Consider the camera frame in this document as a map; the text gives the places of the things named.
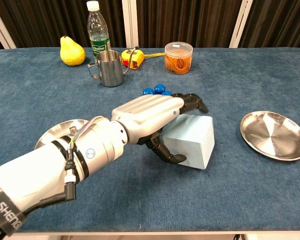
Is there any black and silver left hand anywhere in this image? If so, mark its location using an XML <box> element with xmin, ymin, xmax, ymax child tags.
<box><xmin>111</xmin><ymin>93</ymin><xmax>209</xmax><ymax>164</ymax></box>

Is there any blue building block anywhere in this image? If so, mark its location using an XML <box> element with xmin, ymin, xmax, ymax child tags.
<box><xmin>142</xmin><ymin>83</ymin><xmax>173</xmax><ymax>97</ymax></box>

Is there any light blue foam cube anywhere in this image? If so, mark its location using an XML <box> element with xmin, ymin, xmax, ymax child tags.
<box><xmin>162</xmin><ymin>113</ymin><xmax>215</xmax><ymax>171</ymax></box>

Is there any round steel plate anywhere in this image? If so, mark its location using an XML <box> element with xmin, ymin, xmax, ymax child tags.
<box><xmin>34</xmin><ymin>119</ymin><xmax>91</xmax><ymax>150</ymax></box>
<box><xmin>239</xmin><ymin>111</ymin><xmax>300</xmax><ymax>162</ymax></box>

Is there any yellow tape measure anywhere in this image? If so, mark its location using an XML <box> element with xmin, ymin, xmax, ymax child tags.
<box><xmin>121</xmin><ymin>48</ymin><xmax>166</xmax><ymax>70</ymax></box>

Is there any clear jar of rubber bands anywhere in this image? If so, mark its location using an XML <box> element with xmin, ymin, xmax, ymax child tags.
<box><xmin>164</xmin><ymin>41</ymin><xmax>194</xmax><ymax>75</ymax></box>

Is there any blue table cloth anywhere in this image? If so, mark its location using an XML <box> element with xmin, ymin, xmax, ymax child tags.
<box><xmin>0</xmin><ymin>46</ymin><xmax>300</xmax><ymax>233</ymax></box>

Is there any clear plastic water bottle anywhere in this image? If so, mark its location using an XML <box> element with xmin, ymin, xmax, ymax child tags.
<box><xmin>86</xmin><ymin>0</ymin><xmax>112</xmax><ymax>63</ymax></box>

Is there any yellow pear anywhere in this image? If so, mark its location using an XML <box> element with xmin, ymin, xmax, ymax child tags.
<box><xmin>59</xmin><ymin>35</ymin><xmax>86</xmax><ymax>67</ymax></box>

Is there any steel pitcher with handle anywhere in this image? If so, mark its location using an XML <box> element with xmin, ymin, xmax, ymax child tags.
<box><xmin>87</xmin><ymin>46</ymin><xmax>141</xmax><ymax>88</ymax></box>

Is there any white frame post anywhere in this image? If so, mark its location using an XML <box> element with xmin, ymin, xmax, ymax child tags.
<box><xmin>229</xmin><ymin>0</ymin><xmax>254</xmax><ymax>48</ymax></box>
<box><xmin>0</xmin><ymin>2</ymin><xmax>17</xmax><ymax>50</ymax></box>
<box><xmin>121</xmin><ymin>0</ymin><xmax>140</xmax><ymax>48</ymax></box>

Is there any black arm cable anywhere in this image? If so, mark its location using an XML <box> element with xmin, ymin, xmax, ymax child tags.
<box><xmin>22</xmin><ymin>139</ymin><xmax>78</xmax><ymax>215</ymax></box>

